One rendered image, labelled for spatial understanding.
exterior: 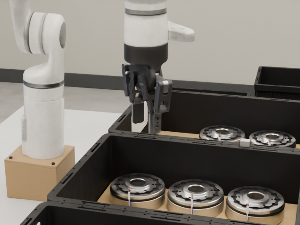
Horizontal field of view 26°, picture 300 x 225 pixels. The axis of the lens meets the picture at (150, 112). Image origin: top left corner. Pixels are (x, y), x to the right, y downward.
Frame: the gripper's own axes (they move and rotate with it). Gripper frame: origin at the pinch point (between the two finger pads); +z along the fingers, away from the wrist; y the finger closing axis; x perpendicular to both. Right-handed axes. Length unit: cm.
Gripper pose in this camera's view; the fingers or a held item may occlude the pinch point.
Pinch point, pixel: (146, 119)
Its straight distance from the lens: 114.6
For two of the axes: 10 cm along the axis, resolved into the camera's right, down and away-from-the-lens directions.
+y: 5.0, 2.9, -8.2
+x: 8.7, -1.7, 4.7
